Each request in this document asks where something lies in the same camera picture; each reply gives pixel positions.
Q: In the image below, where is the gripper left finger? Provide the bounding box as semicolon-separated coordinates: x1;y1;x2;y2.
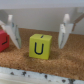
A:
0;9;23;49

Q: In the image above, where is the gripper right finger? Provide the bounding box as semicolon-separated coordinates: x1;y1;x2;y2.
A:
57;8;84;50

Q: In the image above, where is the yellow block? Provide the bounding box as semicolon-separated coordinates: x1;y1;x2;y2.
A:
28;33;53;61

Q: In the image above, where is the pink block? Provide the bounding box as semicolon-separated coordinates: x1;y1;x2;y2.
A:
0;28;10;53

